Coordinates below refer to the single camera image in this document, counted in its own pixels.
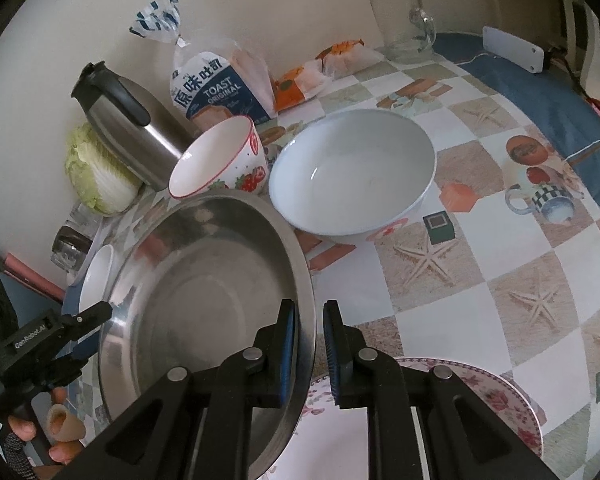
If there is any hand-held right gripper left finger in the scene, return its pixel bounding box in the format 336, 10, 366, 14
72, 299, 301, 480

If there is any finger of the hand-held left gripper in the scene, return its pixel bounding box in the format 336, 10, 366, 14
55, 301, 114, 341

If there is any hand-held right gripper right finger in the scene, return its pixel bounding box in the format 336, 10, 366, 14
322, 300, 561, 480

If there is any white square bowl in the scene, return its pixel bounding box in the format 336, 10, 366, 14
78, 244, 116, 313

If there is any stainless steel basin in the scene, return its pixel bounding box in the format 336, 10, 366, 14
98, 190, 317, 476

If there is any pink floral plate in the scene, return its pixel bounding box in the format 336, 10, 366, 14
275, 357, 548, 480

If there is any large white bowl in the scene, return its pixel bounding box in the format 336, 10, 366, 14
268, 108, 437, 242

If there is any strawberry print bowl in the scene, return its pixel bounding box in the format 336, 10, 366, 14
168, 115, 271, 200

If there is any person's left hand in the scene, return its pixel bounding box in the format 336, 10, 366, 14
7, 387, 86, 480

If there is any clear drinking glass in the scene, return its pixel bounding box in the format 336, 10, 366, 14
50, 240, 93, 273

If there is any blue panel with pink edge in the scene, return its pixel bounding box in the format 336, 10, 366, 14
0, 252, 68, 321

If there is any napa cabbage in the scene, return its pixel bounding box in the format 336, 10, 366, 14
64, 124, 146, 217

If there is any stainless steel thermos jug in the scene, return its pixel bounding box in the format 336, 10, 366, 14
71, 61, 203, 192

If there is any sliced bread bag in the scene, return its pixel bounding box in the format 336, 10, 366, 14
128, 0, 278, 123

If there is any orange snack packet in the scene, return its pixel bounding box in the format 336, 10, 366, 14
272, 60, 328, 113
315, 40, 381, 80

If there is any glass mug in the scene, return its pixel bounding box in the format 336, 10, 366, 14
370, 0, 438, 65

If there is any white power strip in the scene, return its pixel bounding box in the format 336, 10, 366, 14
481, 26, 546, 75

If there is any white chair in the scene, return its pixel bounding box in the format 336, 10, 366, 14
562, 0, 600, 91

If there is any black braided cable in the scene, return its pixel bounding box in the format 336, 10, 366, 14
0, 425, 37, 480

